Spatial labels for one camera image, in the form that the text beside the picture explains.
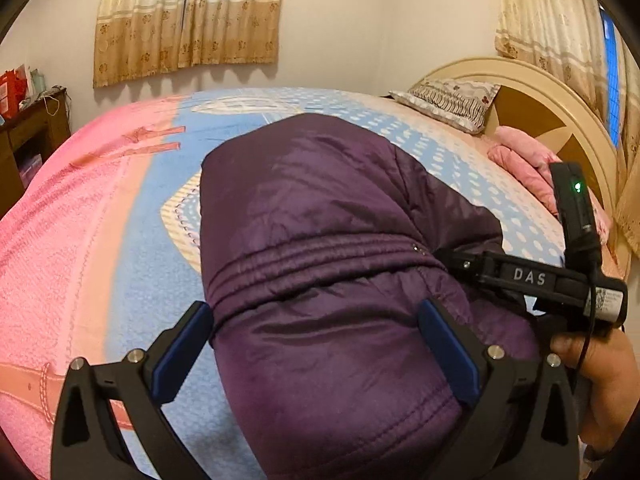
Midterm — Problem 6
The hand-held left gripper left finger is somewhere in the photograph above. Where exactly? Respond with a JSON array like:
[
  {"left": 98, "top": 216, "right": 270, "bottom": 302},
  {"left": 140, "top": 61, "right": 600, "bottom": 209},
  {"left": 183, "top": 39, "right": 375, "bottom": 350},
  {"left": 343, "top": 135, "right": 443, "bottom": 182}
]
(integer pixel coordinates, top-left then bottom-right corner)
[{"left": 50, "top": 301, "right": 216, "bottom": 480}]

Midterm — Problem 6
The pink and blue printed blanket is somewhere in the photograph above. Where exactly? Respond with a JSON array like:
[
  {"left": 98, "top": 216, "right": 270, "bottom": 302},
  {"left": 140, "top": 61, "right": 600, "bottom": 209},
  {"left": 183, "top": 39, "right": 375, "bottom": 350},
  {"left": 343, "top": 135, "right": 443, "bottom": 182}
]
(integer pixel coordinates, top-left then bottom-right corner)
[{"left": 0, "top": 85, "right": 626, "bottom": 480}]

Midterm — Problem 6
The person's right hand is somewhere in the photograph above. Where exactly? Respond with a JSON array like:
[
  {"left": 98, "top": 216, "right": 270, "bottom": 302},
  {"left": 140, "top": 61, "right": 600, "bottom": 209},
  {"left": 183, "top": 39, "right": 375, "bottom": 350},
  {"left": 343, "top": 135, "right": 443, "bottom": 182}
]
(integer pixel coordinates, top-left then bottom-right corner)
[{"left": 550, "top": 330, "right": 640, "bottom": 461}]

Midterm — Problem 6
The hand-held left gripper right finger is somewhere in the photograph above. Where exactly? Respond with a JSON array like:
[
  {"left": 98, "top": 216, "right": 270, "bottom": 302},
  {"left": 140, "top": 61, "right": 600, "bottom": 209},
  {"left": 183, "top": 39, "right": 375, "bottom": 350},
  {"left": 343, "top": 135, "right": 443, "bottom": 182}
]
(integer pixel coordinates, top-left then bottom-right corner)
[{"left": 417, "top": 298, "right": 583, "bottom": 480}]

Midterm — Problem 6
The window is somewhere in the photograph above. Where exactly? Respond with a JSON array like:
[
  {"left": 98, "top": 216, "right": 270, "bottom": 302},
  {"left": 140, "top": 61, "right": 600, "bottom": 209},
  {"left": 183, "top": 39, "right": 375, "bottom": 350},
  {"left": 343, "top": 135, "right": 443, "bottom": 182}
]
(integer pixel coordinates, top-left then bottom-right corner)
[{"left": 601, "top": 4, "right": 627, "bottom": 147}]

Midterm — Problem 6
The cream wooden headboard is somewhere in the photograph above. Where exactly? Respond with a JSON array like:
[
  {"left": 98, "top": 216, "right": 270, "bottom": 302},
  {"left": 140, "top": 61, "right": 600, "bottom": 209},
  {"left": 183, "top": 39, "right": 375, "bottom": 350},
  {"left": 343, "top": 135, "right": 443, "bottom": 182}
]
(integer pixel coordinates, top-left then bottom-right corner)
[{"left": 407, "top": 56, "right": 633, "bottom": 281}]

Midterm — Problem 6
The dark wooden desk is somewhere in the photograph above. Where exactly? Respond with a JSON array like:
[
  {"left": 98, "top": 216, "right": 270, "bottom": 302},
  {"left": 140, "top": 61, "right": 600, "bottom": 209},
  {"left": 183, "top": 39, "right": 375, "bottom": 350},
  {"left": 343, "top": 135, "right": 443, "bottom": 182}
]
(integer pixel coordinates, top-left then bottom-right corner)
[{"left": 0, "top": 87, "right": 73, "bottom": 206}]

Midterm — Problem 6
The striped patterned pillow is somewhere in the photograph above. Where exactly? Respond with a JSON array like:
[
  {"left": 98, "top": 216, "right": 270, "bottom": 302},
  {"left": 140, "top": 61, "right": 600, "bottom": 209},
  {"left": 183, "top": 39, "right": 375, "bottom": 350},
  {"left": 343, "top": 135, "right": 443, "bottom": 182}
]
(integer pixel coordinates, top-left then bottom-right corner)
[{"left": 389, "top": 77, "right": 502, "bottom": 135}]

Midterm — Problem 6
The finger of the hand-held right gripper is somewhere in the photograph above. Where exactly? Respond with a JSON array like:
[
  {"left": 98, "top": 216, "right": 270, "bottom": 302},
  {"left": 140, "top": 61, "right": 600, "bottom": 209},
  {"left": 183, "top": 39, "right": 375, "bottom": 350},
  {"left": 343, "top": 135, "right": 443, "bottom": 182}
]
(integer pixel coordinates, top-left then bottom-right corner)
[{"left": 435, "top": 247, "right": 493, "bottom": 283}]

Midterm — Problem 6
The purple padded jacket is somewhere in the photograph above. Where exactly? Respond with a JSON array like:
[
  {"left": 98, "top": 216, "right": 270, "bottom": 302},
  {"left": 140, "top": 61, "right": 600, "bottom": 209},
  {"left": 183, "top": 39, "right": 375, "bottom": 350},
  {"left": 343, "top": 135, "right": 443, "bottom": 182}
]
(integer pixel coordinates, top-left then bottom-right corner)
[{"left": 199, "top": 112, "right": 543, "bottom": 480}]

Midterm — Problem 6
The beige patterned curtain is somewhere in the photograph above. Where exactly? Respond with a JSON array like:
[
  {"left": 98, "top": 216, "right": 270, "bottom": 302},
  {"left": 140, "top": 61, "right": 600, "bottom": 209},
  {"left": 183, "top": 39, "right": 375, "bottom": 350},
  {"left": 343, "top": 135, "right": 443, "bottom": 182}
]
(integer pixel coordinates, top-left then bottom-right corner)
[
  {"left": 92, "top": 0, "right": 288, "bottom": 88},
  {"left": 495, "top": 0, "right": 640, "bottom": 261}
]

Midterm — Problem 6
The red box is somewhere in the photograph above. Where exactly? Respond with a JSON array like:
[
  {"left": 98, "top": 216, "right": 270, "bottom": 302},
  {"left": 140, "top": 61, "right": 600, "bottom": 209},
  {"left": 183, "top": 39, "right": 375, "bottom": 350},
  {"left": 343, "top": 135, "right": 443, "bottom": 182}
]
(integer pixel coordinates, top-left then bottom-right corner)
[{"left": 0, "top": 65, "right": 28, "bottom": 113}]

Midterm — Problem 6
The pink quilt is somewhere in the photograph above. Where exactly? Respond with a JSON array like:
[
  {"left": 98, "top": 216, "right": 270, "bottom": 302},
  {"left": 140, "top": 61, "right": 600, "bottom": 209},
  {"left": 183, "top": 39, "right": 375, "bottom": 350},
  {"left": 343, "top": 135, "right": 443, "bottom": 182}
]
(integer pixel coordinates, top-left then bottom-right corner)
[{"left": 487, "top": 126, "right": 613, "bottom": 241}]

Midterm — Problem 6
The black cable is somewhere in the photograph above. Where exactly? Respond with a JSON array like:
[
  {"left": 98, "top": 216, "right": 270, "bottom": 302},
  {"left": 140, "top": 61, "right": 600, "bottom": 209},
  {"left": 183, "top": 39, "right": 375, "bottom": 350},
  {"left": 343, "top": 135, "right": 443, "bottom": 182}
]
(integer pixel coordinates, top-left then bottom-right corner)
[{"left": 577, "top": 255, "right": 601, "bottom": 376}]

